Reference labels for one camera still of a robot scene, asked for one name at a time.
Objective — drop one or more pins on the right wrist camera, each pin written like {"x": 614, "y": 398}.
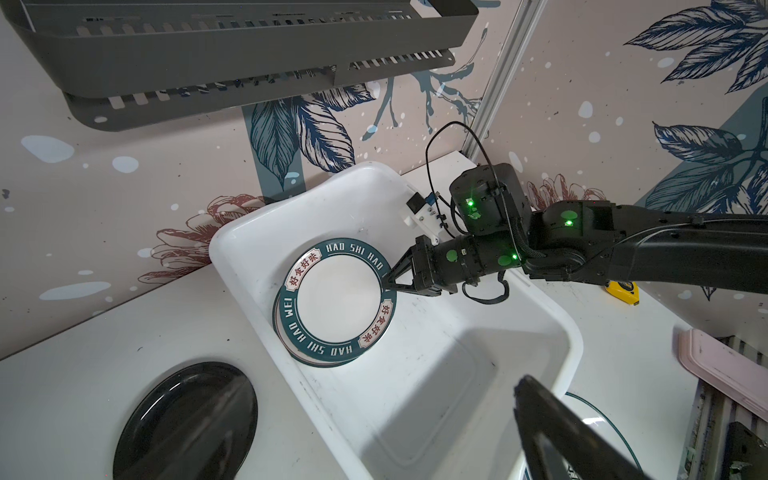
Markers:
{"x": 421, "y": 213}

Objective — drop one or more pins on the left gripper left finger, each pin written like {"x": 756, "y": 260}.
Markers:
{"x": 192, "y": 432}

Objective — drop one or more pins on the white plate teal band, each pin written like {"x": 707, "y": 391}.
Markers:
{"x": 332, "y": 303}

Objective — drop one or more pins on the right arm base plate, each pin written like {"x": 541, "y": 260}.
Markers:
{"x": 745, "y": 455}

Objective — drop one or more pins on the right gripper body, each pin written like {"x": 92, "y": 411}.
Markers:
{"x": 464, "y": 259}

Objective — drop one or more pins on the pink flat case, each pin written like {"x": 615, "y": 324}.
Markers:
{"x": 733, "y": 374}

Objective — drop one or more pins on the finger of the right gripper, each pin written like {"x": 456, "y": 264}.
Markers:
{"x": 402, "y": 272}
{"x": 414, "y": 288}

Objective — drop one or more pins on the black hanging wall basket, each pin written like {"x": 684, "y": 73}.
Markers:
{"x": 122, "y": 65}

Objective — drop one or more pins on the yellow tape measure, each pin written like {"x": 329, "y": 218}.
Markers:
{"x": 627, "y": 292}

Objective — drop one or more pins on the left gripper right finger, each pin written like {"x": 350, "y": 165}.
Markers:
{"x": 570, "y": 441}

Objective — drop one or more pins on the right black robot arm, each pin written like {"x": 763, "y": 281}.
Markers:
{"x": 596, "y": 242}

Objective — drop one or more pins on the white plastic bin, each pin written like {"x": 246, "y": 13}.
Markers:
{"x": 434, "y": 398}

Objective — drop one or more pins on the black plate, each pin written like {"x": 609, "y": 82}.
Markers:
{"x": 180, "y": 420}

